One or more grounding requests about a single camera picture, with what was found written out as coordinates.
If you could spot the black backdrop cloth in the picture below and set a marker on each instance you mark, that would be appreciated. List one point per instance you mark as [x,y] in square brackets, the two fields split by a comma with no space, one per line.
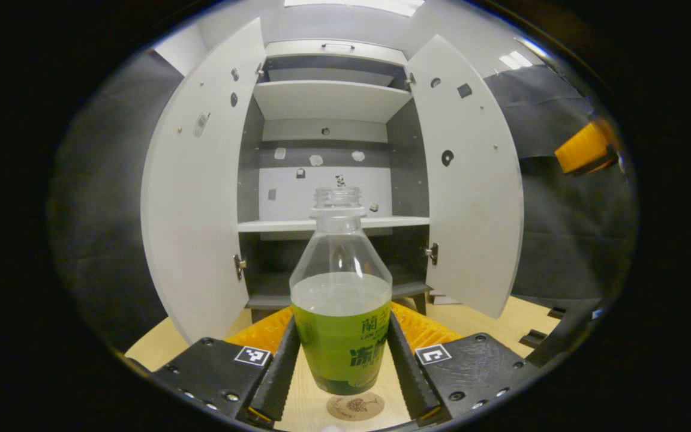
[99,228]
[567,240]

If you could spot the white cabinet door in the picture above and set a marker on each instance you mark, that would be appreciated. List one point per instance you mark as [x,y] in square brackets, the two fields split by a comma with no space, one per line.
[201,240]
[471,228]

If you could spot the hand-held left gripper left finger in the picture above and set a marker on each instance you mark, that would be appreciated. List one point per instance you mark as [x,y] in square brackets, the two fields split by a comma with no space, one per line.
[279,378]

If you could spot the white cabinet drawer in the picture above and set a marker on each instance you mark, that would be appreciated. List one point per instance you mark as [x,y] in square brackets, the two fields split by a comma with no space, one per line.
[297,51]

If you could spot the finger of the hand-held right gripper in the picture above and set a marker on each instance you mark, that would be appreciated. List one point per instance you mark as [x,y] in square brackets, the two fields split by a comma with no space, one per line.
[585,150]

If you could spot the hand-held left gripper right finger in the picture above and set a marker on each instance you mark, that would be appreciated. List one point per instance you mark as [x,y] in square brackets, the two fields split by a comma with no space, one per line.
[408,378]

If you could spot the green label plastic bottle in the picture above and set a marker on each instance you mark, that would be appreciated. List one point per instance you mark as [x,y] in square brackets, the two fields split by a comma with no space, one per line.
[339,336]

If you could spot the white cabinet shelf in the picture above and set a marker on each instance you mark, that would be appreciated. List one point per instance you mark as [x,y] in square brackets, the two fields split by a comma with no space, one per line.
[267,225]
[327,102]

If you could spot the white grey cabinet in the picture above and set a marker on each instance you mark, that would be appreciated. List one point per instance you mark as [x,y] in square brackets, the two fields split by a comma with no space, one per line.
[321,192]

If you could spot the round cork coaster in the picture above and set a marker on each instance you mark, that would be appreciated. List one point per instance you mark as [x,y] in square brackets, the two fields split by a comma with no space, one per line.
[354,409]

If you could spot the ceiling light panel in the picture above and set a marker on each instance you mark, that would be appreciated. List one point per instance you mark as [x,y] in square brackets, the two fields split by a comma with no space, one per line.
[516,60]
[375,5]

